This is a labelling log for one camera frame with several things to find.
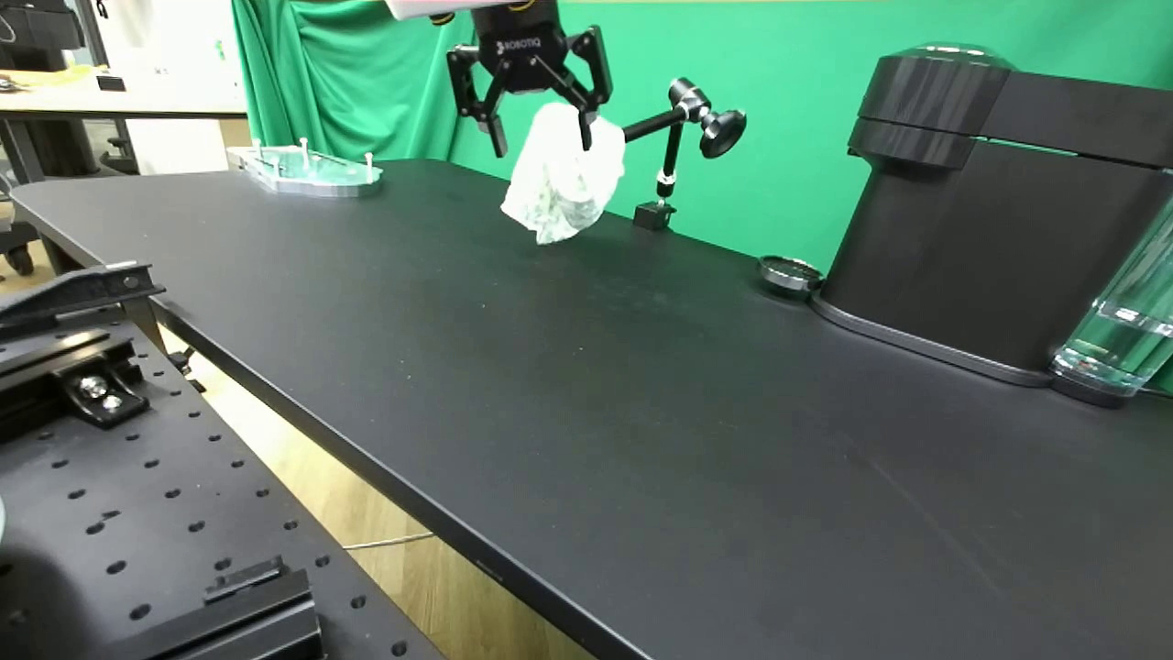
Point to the black coffee machine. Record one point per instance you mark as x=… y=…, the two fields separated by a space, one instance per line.
x=999 y=206

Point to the clear water tank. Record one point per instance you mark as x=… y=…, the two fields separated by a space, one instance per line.
x=1125 y=331

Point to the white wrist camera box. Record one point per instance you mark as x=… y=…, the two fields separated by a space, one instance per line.
x=427 y=9

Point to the white cloth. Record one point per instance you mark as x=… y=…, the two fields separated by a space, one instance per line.
x=560 y=180

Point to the black metal rail bracket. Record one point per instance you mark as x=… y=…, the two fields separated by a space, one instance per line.
x=66 y=350

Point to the green backdrop curtain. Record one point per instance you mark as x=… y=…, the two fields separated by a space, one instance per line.
x=349 y=77

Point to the wooden desk in background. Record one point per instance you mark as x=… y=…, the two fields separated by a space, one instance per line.
x=74 y=92

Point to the small black round cap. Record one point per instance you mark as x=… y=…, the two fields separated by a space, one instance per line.
x=789 y=278

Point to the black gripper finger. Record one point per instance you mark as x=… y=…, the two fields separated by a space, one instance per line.
x=591 y=98
x=469 y=104

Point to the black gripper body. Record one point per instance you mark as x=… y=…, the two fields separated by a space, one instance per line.
x=521 y=47

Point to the black perforated breadboard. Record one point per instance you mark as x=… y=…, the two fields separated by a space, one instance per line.
x=165 y=540

